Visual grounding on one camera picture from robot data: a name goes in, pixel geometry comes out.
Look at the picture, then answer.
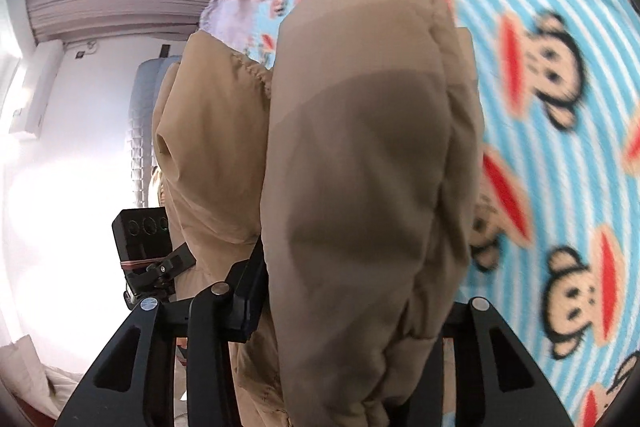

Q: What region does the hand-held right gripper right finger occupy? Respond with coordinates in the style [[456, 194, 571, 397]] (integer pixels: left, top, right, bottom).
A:
[[400, 297, 573, 427]]

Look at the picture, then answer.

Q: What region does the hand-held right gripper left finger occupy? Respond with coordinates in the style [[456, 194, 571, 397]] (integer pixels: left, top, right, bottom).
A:
[[59, 241, 268, 427]]

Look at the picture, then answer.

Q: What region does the tan puffer jacket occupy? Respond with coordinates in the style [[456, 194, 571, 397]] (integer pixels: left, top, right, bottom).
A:
[[151, 0, 486, 427]]

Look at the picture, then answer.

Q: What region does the beige striped cloth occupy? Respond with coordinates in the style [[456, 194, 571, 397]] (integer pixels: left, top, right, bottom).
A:
[[149, 166, 168, 208]]

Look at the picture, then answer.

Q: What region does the grey-blue quilted headboard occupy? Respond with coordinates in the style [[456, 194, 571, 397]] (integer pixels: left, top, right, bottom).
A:
[[127, 56, 183, 208]]

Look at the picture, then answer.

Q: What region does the cream cloth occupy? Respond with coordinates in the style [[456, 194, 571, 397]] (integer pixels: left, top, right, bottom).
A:
[[0, 334, 87, 423]]

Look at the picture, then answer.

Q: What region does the monkey printed blue blanket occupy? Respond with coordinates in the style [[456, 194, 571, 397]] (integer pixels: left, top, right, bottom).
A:
[[247, 0, 640, 427]]

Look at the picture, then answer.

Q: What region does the lilac curtain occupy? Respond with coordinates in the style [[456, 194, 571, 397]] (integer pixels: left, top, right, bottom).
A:
[[27, 0, 217, 44]]

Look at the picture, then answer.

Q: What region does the white wall air conditioner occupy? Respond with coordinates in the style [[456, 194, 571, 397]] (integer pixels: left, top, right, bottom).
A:
[[9, 41, 64, 138]]

